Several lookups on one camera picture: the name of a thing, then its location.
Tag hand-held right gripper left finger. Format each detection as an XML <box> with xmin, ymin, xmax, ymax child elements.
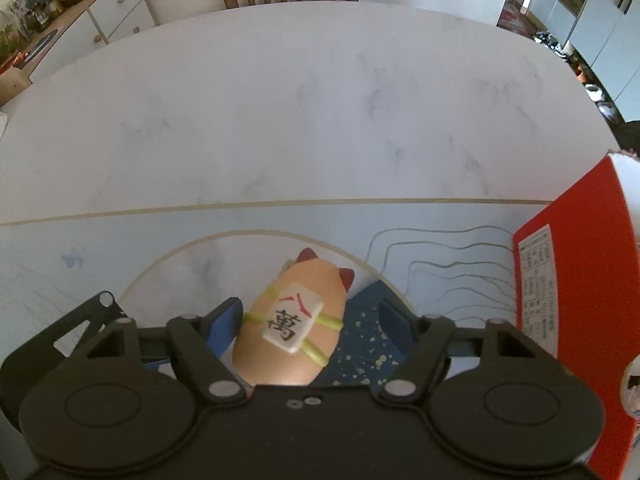
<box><xmin>87</xmin><ymin>297</ymin><xmax>252</xmax><ymax>404</ymax></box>

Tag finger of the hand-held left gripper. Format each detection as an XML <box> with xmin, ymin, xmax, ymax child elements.
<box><xmin>27</xmin><ymin>290</ymin><xmax>132</xmax><ymax>378</ymax></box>

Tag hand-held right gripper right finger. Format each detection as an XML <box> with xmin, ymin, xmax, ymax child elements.
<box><xmin>378</xmin><ymin>298</ymin><xmax>557</xmax><ymax>404</ymax></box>

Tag orange cat toy with tile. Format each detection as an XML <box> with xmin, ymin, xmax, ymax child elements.
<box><xmin>231</xmin><ymin>248</ymin><xmax>356</xmax><ymax>387</ymax></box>

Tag red and white cardboard box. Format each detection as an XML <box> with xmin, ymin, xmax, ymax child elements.
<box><xmin>512</xmin><ymin>150</ymin><xmax>640</xmax><ymax>480</ymax></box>

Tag white marble desktop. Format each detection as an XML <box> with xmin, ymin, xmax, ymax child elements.
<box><xmin>0</xmin><ymin>0</ymin><xmax>622</xmax><ymax>391</ymax></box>

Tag pale printed desk mat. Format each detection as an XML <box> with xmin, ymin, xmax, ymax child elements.
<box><xmin>0</xmin><ymin>198</ymin><xmax>557</xmax><ymax>388</ymax></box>

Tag white drawer sideboard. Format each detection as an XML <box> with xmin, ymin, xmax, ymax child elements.
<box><xmin>0</xmin><ymin>0</ymin><xmax>157</xmax><ymax>107</ymax></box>

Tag cluster of bottles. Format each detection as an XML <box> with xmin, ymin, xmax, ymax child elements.
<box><xmin>0</xmin><ymin>0</ymin><xmax>67</xmax><ymax>57</ymax></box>

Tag low white cabinet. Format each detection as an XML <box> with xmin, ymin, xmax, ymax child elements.
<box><xmin>527</xmin><ymin>0</ymin><xmax>584</xmax><ymax>52</ymax></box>

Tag tall white cabinets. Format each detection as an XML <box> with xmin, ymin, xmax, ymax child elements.
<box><xmin>567</xmin><ymin>0</ymin><xmax>640</xmax><ymax>122</ymax></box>

